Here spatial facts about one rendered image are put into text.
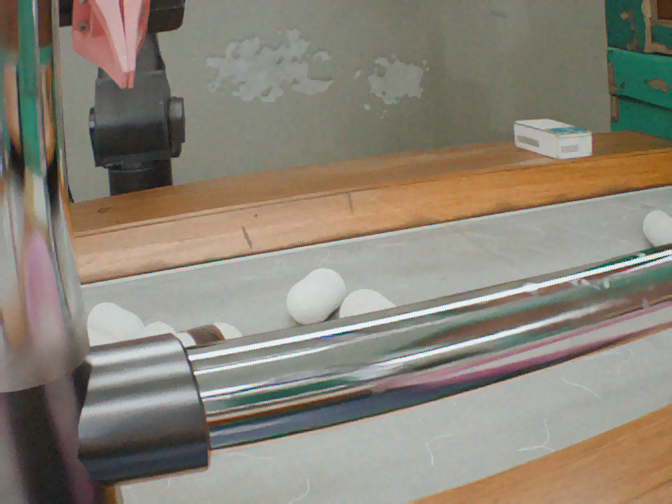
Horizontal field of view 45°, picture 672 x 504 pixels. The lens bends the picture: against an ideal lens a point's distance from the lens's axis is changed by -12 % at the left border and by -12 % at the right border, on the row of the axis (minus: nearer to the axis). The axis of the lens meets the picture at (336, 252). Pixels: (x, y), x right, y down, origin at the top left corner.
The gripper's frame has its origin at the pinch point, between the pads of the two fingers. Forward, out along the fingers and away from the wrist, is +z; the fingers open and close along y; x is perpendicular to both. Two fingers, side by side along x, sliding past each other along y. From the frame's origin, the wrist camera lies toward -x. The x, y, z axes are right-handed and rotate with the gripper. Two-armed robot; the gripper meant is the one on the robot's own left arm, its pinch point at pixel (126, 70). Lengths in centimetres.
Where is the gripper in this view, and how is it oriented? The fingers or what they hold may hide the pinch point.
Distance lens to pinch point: 46.0
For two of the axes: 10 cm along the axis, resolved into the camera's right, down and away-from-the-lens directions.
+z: 3.3, 8.0, -5.0
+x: -2.1, 5.8, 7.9
